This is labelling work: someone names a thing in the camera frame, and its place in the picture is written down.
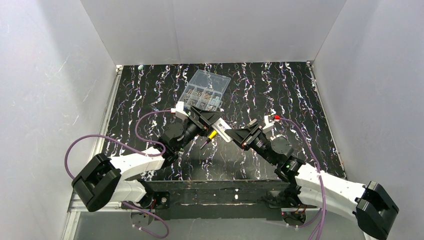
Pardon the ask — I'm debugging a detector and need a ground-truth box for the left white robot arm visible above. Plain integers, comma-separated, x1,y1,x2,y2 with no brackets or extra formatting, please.
71,106,223,212

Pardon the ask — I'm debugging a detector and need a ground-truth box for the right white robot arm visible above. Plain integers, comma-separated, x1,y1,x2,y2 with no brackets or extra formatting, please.
214,120,399,240

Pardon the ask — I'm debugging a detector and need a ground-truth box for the grey usb stick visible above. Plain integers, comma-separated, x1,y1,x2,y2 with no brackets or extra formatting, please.
246,118,257,128

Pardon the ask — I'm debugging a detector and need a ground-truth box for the clear plastic screw organizer box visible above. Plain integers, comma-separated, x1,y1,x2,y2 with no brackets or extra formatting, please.
179,69,231,111

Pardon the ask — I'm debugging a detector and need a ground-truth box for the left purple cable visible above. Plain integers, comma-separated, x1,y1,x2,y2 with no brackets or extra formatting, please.
64,109,176,239

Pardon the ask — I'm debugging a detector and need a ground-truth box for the purple cable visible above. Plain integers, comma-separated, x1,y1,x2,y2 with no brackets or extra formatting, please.
64,109,176,239
278,117,327,240

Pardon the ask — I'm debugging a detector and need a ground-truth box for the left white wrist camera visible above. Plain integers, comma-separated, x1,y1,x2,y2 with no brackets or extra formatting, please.
170,101,189,121

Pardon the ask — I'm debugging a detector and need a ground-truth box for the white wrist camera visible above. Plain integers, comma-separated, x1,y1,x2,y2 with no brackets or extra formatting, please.
170,101,189,121
262,114,281,134

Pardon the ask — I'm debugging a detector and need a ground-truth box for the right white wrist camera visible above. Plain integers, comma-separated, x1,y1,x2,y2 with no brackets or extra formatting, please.
262,114,281,134

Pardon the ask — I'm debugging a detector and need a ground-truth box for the yellow handled screwdriver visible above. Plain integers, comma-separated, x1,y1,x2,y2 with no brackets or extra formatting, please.
200,130,218,150

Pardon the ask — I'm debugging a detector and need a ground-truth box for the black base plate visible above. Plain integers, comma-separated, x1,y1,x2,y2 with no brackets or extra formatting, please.
140,180,315,225

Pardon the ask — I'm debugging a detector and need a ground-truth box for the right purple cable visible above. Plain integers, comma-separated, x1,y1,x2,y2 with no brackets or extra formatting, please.
278,117,327,240

